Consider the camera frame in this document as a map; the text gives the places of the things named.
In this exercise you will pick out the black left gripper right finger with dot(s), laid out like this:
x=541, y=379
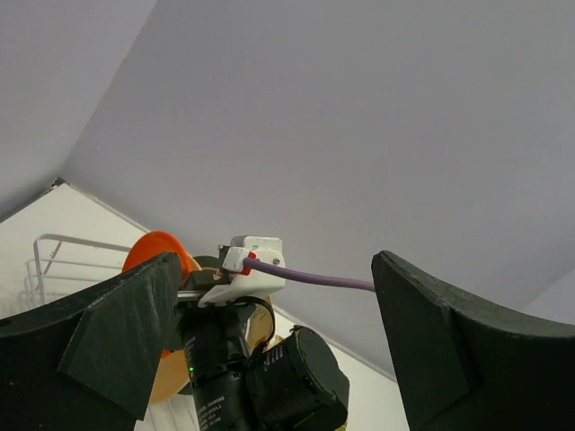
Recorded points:
x=465, y=363

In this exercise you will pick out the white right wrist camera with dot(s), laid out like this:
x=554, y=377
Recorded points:
x=244, y=281

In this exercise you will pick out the white wire dish rack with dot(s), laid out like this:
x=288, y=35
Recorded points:
x=62, y=265

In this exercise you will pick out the large cream bird plate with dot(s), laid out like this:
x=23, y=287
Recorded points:
x=261, y=325

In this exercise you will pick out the orange plate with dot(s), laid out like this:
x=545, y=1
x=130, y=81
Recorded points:
x=155, y=243

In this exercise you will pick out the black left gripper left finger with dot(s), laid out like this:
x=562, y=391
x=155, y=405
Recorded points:
x=88, y=361

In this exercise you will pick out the plain beige plate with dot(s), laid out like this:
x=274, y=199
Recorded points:
x=172, y=375

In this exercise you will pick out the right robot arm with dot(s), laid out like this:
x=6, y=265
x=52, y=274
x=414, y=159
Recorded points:
x=295, y=384

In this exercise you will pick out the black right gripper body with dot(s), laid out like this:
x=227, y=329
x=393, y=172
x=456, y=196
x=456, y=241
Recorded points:
x=216, y=352

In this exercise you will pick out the white plate green red rim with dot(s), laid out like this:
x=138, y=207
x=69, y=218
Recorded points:
x=208, y=263

